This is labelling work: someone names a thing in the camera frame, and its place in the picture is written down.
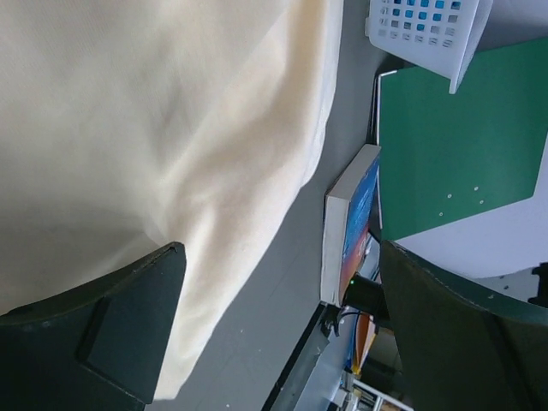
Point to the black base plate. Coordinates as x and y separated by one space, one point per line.
299 367

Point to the yellow t shirt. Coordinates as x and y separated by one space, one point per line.
126 125

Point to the blue orange book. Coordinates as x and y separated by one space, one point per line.
347 209

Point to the white plastic basket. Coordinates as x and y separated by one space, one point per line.
438 35

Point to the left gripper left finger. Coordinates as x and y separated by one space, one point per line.
99 346

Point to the green binder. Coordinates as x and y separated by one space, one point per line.
448 156

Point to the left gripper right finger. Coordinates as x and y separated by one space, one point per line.
463 346

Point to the blue t shirt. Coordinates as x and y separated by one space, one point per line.
421 15

